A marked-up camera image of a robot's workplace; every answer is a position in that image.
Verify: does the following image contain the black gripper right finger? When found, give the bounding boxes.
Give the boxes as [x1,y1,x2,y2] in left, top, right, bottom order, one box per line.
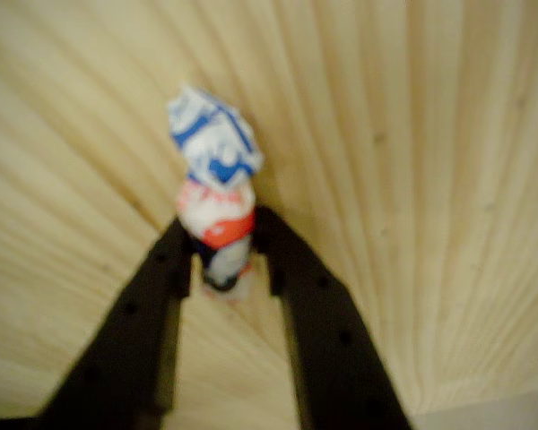
[252,205,414,430]

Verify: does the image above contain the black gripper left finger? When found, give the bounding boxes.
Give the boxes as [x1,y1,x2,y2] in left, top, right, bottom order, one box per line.
[30,218,195,430]

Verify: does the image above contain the white blue red wrapper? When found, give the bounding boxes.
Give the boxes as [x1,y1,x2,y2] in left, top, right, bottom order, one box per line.
[167,82,265,306]

